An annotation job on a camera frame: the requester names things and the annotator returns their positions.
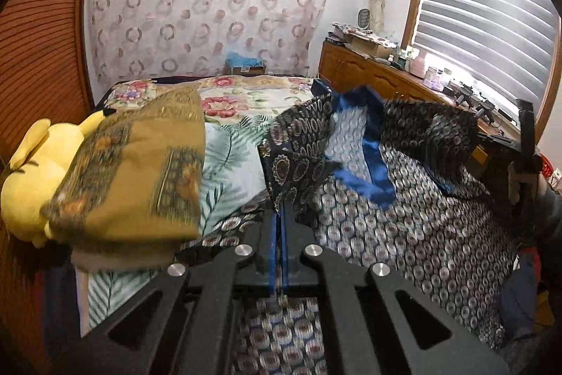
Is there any grey striped window blind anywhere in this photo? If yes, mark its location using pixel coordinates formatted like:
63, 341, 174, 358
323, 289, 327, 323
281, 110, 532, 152
413, 0, 562, 125

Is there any clear plastic jar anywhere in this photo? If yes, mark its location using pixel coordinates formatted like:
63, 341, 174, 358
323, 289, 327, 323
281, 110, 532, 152
424, 66, 444, 91

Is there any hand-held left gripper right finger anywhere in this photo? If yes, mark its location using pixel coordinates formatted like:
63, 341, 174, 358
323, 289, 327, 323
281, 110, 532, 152
281, 203, 510, 375

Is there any pink jar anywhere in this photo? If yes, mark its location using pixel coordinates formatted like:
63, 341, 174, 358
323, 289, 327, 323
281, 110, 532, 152
408, 50, 429, 78

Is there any green leaf print bed sheet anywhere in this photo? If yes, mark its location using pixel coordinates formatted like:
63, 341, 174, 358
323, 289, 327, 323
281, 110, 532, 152
81, 114, 282, 332

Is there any person's right forearm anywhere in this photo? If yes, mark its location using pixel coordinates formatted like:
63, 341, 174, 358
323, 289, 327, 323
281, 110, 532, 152
527, 179, 562, 244

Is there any light blue cloth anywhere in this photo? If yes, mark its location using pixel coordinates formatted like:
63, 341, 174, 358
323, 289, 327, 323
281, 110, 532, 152
225, 51, 262, 68

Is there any floral patterned cloth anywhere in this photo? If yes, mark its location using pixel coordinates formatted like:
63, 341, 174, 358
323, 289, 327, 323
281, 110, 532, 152
331, 22, 398, 46

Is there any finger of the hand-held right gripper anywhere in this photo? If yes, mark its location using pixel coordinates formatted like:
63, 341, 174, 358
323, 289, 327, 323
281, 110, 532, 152
476, 131, 521, 151

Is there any sheer circle-patterned curtain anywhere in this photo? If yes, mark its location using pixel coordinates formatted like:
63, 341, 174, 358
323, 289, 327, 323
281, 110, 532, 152
88, 0, 330, 83

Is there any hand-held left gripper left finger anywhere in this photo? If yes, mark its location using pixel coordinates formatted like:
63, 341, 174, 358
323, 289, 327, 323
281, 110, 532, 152
53, 203, 282, 375

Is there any person's right hand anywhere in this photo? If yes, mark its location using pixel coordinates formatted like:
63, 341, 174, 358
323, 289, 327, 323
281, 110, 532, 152
507, 162, 546, 211

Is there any floral blanket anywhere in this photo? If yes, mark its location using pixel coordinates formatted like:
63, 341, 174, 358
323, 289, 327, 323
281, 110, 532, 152
103, 76, 326, 130

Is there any long wooden cabinet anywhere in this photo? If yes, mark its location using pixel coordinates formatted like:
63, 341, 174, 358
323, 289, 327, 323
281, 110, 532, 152
318, 40, 528, 182

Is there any yellow plush toy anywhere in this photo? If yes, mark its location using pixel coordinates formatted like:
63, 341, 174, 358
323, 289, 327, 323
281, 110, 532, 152
0, 111, 108, 248

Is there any golden patterned blanket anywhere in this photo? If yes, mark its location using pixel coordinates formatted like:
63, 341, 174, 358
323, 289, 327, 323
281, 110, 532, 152
41, 85, 207, 270

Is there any open cardboard box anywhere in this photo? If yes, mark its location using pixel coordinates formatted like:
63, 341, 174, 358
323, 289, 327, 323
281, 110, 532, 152
349, 34, 396, 59

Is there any navy patterned satin pajama top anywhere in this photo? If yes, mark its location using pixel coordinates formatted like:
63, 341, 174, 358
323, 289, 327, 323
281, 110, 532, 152
176, 80, 528, 375

